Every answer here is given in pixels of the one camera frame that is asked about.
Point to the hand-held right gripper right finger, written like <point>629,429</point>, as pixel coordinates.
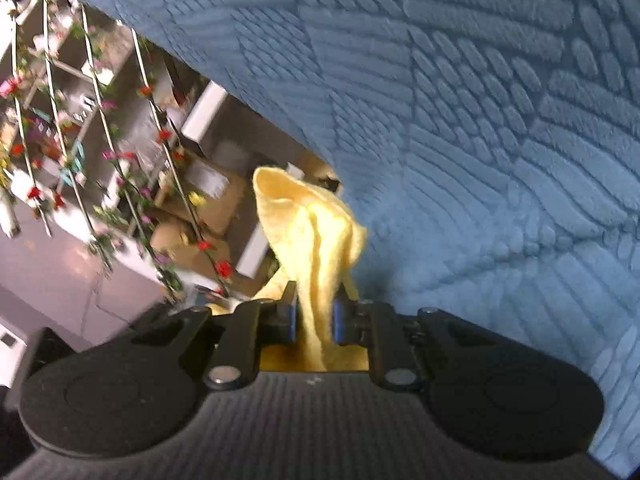
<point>338,322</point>

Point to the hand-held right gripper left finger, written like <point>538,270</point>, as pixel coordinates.
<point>292,325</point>

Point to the yellow cloth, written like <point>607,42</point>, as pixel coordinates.
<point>310,240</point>

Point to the artificial flower garland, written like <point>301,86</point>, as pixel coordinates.
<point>65,160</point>
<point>32,192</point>
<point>112,155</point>
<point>202,246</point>

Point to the plain brown cardboard box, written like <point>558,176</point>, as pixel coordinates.
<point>175,240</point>

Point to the brown cardboard box with labels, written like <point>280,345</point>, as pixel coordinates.
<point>205,185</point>

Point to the blue textured cover chair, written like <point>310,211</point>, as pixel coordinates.
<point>475,135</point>

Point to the chrome stair rail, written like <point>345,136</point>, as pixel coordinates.
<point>107,135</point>
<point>165,145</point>

